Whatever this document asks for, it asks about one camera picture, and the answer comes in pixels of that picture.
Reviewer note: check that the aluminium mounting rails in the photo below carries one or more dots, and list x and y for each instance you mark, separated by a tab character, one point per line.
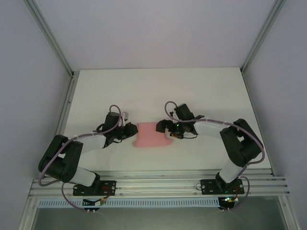
156	182

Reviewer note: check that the aluminium frame post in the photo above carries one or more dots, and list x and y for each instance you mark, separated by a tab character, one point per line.
261	36
50	38

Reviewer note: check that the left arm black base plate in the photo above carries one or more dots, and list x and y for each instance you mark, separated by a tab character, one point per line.
108	188

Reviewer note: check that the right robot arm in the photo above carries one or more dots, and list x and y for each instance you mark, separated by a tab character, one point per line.
239	143

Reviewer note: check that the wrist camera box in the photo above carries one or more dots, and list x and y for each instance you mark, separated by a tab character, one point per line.
125	118
168	134

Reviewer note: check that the aluminium table side rail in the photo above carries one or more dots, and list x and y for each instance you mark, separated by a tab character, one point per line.
257	115
66	107

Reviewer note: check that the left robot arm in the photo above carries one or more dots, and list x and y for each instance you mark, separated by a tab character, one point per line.
62	158

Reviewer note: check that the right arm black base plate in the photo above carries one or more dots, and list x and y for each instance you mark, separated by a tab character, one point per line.
208	188

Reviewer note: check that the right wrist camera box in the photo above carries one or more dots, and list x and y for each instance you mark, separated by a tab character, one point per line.
168	134

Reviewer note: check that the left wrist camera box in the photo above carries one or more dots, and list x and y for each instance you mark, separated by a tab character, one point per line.
125	118

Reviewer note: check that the pink paper box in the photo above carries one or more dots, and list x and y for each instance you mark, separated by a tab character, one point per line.
151	135

